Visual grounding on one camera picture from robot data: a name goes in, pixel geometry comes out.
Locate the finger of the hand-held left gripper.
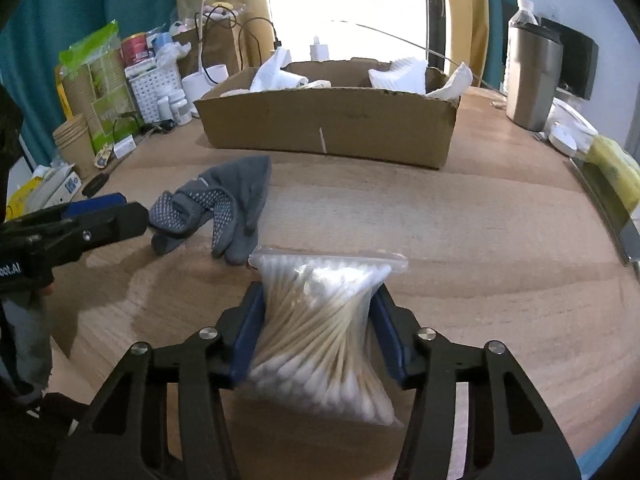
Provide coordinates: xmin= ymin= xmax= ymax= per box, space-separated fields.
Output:
xmin=0 ymin=202 xmax=151 ymax=267
xmin=60 ymin=192 xmax=129 ymax=222

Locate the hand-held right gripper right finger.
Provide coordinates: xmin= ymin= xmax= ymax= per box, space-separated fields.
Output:
xmin=369 ymin=284 xmax=582 ymax=480

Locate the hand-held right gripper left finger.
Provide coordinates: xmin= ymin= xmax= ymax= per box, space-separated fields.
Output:
xmin=52 ymin=281 xmax=267 ymax=480

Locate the bag of cotton swabs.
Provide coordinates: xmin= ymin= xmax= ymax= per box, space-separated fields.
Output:
xmin=247 ymin=245 xmax=409 ymax=429

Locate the grey dotted glove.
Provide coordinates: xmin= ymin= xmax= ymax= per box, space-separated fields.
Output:
xmin=148 ymin=154 xmax=273 ymax=266

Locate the cardboard box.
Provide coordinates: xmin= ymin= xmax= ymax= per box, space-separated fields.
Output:
xmin=193 ymin=58 xmax=461 ymax=170

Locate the white waffle towel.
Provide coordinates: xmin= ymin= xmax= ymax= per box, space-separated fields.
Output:
xmin=424 ymin=61 xmax=474 ymax=101
xmin=368 ymin=56 xmax=429 ymax=94

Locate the white soft cloth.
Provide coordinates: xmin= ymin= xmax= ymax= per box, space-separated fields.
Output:
xmin=249 ymin=47 xmax=332 ymax=94

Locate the white flat box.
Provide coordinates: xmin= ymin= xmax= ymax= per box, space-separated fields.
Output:
xmin=29 ymin=162 xmax=84 ymax=209

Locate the stack of brown paper cups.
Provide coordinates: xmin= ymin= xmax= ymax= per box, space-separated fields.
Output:
xmin=52 ymin=113 xmax=99 ymax=181

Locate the yellow packet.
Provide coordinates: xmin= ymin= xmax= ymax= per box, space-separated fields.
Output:
xmin=4 ymin=182 xmax=42 ymax=222

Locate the person's grey trouser leg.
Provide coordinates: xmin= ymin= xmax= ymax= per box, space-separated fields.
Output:
xmin=0 ymin=289 xmax=54 ymax=397

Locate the green paper cup package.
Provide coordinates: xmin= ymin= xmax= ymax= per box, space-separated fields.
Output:
xmin=54 ymin=19 xmax=139 ymax=157

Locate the white perforated basket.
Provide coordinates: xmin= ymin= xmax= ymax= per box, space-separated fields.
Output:
xmin=124 ymin=57 xmax=184 ymax=124

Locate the person's black shoe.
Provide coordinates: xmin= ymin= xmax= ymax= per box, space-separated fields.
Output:
xmin=21 ymin=392 xmax=57 ymax=419

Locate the red can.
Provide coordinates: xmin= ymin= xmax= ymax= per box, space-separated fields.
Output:
xmin=121 ymin=33 xmax=155 ymax=67

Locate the white desk lamp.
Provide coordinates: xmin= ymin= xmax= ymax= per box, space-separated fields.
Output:
xmin=164 ymin=0 xmax=262 ymax=104

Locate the crumpled white plastic bag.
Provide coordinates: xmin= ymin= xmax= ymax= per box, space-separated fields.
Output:
xmin=154 ymin=42 xmax=194 ymax=69

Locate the brown paper bag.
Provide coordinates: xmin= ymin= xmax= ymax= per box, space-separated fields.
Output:
xmin=172 ymin=21 xmax=242 ymax=79

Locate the teal curtain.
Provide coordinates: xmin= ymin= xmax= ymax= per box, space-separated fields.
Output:
xmin=0 ymin=0 xmax=177 ymax=162
xmin=487 ymin=0 xmax=524 ymax=92

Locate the yellow curtain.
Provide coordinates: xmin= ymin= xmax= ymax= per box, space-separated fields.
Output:
xmin=442 ymin=0 xmax=491 ymax=89
xmin=214 ymin=0 xmax=272 ymax=69

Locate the metal knife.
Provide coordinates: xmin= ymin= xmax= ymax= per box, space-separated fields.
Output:
xmin=569 ymin=157 xmax=640 ymax=267

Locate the white charger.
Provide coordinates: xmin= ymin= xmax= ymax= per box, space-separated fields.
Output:
xmin=309 ymin=34 xmax=332 ymax=61

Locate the white round lid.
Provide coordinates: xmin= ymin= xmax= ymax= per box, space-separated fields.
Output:
xmin=544 ymin=97 xmax=599 ymax=157

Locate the yellow green sponge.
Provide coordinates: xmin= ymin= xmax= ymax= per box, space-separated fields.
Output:
xmin=586 ymin=134 xmax=640 ymax=202

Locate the stainless steel tumbler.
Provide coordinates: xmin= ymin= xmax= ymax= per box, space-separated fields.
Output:
xmin=504 ymin=22 xmax=564 ymax=133

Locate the clear water bottle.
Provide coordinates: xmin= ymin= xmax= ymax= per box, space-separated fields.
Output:
xmin=501 ymin=0 xmax=542 ymax=97

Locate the small black handle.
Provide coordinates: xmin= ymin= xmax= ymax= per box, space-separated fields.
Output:
xmin=81 ymin=172 xmax=112 ymax=199

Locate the black cable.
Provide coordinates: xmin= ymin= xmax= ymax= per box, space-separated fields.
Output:
xmin=199 ymin=4 xmax=283 ymax=72

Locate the white cable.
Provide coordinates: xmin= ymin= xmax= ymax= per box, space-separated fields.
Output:
xmin=329 ymin=19 xmax=483 ymax=87

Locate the black wall box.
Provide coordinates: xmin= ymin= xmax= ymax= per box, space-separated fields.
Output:
xmin=539 ymin=17 xmax=600 ymax=101

